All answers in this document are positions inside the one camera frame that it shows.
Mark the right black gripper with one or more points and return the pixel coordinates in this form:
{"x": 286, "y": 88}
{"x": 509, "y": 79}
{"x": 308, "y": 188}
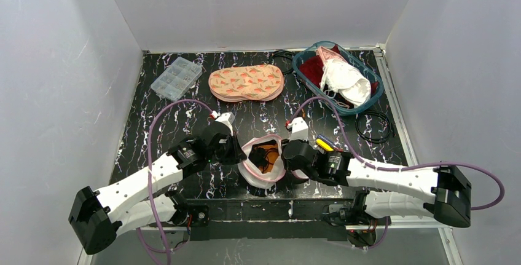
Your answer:
{"x": 286, "y": 154}

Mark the white bra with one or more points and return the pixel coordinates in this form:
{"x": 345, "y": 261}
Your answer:
{"x": 343, "y": 78}

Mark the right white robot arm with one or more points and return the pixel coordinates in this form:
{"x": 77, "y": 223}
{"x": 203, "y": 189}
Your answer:
{"x": 439, "y": 192}

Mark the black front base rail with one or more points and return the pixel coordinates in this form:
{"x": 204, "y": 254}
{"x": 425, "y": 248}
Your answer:
{"x": 225, "y": 219}

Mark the floral mesh laundry bag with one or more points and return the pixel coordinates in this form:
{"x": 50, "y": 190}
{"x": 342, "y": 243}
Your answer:
{"x": 247, "y": 83}

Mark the pink bra in basin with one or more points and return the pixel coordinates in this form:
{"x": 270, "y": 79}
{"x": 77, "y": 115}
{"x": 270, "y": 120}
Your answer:
{"x": 326, "y": 54}

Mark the yellow handled screwdriver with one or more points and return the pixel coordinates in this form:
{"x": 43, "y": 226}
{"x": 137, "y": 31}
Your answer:
{"x": 324, "y": 145}

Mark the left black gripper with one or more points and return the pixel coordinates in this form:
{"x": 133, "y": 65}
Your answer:
{"x": 235, "y": 150}

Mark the dark red cloth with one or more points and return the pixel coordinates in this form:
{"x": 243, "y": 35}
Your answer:
{"x": 312, "y": 69}

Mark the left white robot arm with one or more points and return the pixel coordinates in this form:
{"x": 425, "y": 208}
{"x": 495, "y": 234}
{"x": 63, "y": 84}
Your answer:
{"x": 134, "y": 194}

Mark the clear plastic compartment box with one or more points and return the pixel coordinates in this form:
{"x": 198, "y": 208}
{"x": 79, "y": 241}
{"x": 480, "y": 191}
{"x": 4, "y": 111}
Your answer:
{"x": 177, "y": 79}

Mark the white round mesh laundry bag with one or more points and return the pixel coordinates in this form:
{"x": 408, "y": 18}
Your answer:
{"x": 252, "y": 174}

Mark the teal plastic basin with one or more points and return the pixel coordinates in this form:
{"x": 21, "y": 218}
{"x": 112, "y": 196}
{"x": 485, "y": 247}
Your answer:
{"x": 304, "y": 55}

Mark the orange black bra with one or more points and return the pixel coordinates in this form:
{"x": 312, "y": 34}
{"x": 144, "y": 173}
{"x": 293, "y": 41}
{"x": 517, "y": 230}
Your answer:
{"x": 264, "y": 155}

